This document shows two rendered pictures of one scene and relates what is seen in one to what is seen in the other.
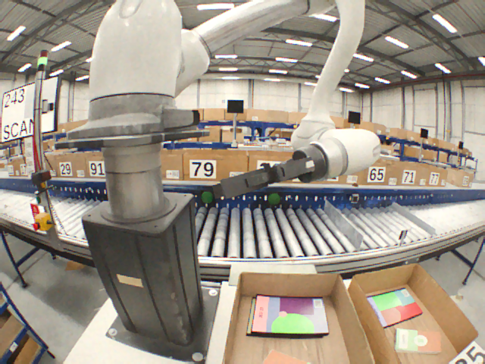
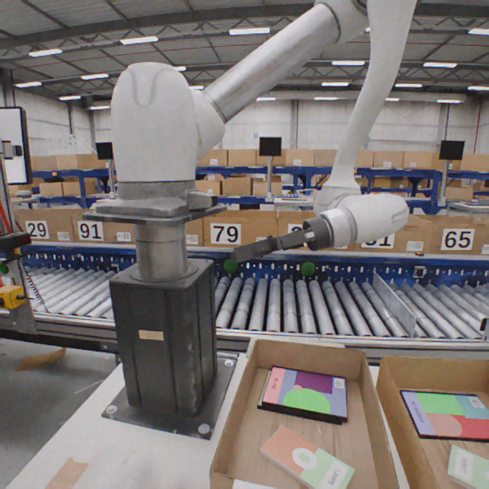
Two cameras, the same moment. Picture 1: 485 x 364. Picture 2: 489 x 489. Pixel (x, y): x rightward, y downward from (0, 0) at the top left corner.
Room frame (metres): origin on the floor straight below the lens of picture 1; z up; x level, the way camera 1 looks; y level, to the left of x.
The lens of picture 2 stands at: (-0.23, -0.06, 1.28)
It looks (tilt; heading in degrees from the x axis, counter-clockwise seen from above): 15 degrees down; 8
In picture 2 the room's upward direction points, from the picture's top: straight up
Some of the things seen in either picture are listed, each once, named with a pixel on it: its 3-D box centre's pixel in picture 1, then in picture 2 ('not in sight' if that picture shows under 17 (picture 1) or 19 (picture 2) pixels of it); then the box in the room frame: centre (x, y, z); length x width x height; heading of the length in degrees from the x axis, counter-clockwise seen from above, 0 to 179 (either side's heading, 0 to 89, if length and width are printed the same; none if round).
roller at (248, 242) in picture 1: (248, 231); (274, 304); (0.90, -0.03, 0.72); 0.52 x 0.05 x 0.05; 1
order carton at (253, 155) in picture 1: (276, 166); (313, 229); (1.36, -0.22, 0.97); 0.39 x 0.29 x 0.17; 91
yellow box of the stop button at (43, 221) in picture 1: (45, 223); (15, 298); (0.54, 0.91, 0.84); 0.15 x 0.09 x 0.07; 91
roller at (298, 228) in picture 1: (299, 230); (335, 307); (0.90, -0.29, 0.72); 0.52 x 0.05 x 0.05; 1
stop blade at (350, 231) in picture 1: (340, 222); (390, 300); (0.91, -0.52, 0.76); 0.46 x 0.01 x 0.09; 1
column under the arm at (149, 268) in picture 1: (152, 271); (171, 333); (0.33, 0.19, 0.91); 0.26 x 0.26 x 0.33; 87
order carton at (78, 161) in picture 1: (81, 164); (62, 225); (1.32, 1.35, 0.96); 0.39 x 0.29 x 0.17; 91
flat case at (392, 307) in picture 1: (392, 307); (449, 414); (0.30, -0.46, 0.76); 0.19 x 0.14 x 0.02; 88
